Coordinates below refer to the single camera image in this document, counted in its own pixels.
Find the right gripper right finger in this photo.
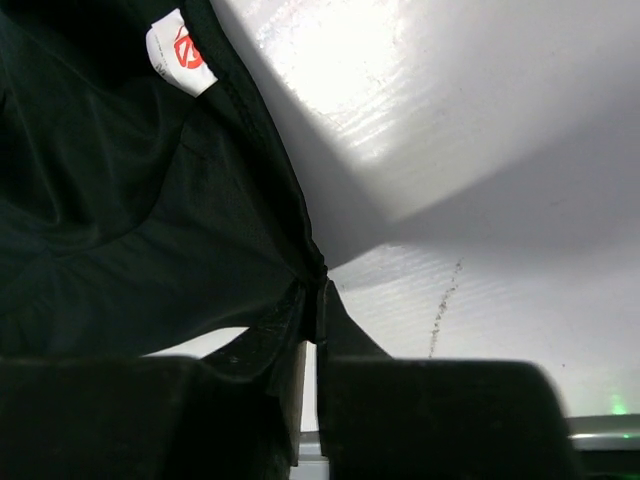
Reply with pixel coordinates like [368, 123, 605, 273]
[317, 282, 583, 479]

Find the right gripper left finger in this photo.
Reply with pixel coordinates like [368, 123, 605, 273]
[0, 282, 307, 480]

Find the black t-shirt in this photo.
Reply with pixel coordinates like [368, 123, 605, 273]
[0, 0, 329, 359]

